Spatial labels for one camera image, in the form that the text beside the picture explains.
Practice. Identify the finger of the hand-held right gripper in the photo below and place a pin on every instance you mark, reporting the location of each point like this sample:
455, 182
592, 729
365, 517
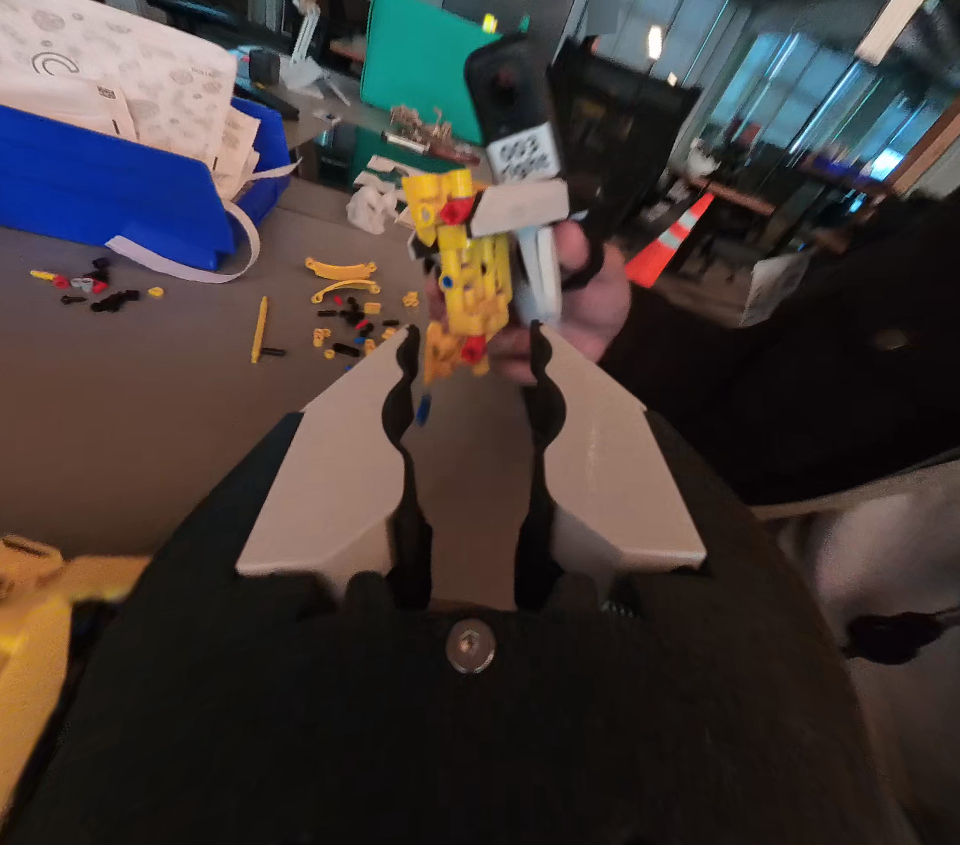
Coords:
420, 250
517, 207

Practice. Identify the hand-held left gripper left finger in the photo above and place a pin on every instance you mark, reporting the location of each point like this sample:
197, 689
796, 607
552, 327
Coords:
322, 485

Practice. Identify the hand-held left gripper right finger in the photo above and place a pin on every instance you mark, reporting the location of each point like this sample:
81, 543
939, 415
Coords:
622, 485

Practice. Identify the yellow hood panel assembly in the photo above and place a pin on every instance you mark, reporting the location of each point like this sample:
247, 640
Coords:
472, 275

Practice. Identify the yellow toy brick car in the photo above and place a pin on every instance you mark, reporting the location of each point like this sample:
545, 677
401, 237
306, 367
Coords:
30, 635

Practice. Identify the person's right forearm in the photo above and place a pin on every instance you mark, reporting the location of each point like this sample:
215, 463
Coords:
787, 350

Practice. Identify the person's right hand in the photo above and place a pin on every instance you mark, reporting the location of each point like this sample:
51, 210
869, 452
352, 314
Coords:
607, 312

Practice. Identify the crumpled white paper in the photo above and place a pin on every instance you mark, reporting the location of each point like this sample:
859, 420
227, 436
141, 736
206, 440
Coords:
371, 207

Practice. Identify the flat printed sheets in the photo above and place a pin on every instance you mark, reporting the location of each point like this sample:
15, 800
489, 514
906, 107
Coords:
390, 166

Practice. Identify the small wooden model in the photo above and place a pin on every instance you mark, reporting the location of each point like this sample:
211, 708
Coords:
427, 132

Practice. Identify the scatter of small yellow bricks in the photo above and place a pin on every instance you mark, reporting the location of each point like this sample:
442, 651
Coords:
360, 327

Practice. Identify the teal plastic bin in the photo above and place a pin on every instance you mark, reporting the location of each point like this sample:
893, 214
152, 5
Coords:
420, 50

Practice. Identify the black mesh chair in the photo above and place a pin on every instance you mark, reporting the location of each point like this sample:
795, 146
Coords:
637, 125

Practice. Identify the orange striped cone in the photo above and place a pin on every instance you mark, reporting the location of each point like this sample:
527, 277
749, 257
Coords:
667, 245

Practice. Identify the thin yellow stick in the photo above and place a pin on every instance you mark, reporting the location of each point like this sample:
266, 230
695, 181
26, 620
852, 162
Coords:
259, 327

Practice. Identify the small dark cube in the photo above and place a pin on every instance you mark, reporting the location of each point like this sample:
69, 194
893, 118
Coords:
264, 66

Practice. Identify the white striped shirt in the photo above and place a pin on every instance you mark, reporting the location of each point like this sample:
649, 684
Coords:
885, 560

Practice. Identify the cluster of small mixed bricks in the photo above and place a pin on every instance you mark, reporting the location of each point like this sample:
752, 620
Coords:
97, 290

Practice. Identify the blue bin with paper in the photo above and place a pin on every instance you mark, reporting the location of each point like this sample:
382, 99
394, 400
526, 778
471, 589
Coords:
112, 57

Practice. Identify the yellow curved frame piece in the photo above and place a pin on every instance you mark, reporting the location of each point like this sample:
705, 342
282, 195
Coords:
341, 269

